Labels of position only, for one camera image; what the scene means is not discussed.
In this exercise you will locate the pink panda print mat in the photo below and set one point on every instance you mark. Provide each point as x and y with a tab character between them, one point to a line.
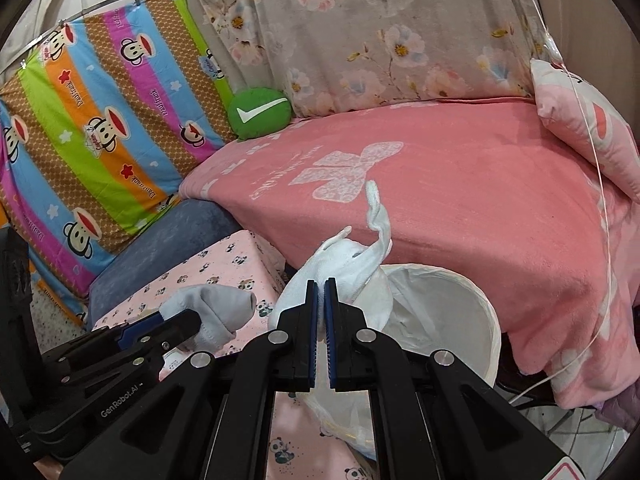
220	265

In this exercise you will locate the white round basket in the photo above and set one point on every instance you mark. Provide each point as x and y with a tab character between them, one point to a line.
465	320

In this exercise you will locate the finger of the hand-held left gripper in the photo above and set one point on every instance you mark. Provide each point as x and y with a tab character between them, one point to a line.
145	325
175	327

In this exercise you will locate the pink blanket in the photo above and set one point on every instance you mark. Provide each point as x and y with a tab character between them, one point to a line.
475	210

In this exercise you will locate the lilac quilted cloth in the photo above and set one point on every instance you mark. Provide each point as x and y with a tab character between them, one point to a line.
620	410

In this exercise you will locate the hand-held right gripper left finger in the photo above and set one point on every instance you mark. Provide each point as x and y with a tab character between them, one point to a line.
312	332

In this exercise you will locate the grey floral sheet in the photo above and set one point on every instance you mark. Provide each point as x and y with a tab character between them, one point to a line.
375	35

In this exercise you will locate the grey sock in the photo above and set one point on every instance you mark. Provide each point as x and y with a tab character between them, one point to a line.
222	310

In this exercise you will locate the metal rod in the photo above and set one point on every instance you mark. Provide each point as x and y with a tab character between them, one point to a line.
100	6

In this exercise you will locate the striped monkey print cloth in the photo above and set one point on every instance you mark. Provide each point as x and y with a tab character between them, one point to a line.
100	135

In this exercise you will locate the green round cushion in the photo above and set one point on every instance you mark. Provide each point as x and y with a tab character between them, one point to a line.
257	115

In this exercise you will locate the translucent plastic bag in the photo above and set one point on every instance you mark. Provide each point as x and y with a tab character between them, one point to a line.
340	410

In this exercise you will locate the pink printed pillow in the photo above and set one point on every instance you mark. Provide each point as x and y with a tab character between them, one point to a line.
590	120

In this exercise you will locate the blue-grey cushion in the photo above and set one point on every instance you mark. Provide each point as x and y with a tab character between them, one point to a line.
165	240

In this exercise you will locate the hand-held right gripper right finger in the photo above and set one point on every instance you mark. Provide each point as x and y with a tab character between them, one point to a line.
330	332

